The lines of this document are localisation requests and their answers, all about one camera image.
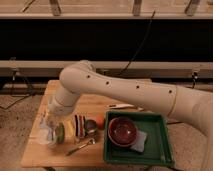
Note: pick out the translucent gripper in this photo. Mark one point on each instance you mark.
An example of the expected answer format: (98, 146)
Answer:
(51, 121)

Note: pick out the light blue towel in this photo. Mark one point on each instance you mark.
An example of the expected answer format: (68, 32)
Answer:
(45, 136)

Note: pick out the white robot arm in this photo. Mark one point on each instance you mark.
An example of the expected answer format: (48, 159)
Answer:
(191, 106)

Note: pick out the green toy vegetable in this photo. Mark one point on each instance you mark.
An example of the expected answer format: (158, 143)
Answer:
(60, 133)

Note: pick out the yellow toy banana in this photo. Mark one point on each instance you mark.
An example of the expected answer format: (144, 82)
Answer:
(70, 128)

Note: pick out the striped layered cake slice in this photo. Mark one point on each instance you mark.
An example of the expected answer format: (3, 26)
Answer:
(79, 124)

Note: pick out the metal spoon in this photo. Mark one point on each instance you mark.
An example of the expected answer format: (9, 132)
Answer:
(91, 141)

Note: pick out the orange fruit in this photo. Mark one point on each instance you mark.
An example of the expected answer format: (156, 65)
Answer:
(100, 121)

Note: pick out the dark red bowl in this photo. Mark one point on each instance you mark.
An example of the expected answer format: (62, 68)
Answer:
(122, 131)

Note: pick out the light blue sponge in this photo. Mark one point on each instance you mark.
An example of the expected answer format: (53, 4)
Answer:
(139, 145)

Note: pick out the green plastic tray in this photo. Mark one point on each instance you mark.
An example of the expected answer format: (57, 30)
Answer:
(157, 148)

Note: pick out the white handled kitchen tool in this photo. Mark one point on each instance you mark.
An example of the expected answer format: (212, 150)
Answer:
(123, 106)

